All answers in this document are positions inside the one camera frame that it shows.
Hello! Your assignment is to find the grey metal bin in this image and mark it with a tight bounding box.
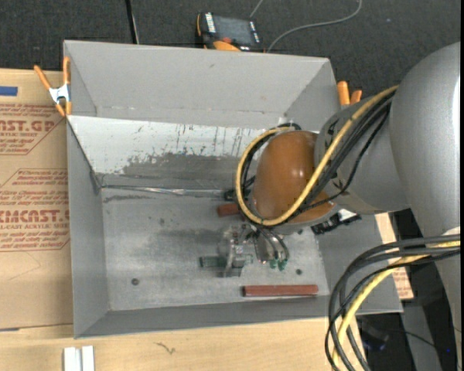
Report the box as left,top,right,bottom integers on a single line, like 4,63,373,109
63,39,405,339

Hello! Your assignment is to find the black cylinder on white bracket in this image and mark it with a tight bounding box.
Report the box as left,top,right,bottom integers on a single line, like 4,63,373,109
311,211,363,236

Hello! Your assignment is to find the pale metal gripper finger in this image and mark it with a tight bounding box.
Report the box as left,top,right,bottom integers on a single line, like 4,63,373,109
217,240,237,261
222,254,246,278

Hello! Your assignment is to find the red-brown flat block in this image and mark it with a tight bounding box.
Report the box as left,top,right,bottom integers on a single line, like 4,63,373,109
217,203,241,218
242,284,319,298

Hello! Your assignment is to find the dark green block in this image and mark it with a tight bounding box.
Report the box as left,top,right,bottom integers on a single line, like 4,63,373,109
199,255,254,269

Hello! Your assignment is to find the brown cardboard board red print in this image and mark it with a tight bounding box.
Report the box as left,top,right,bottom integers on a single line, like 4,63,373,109
0,66,75,332

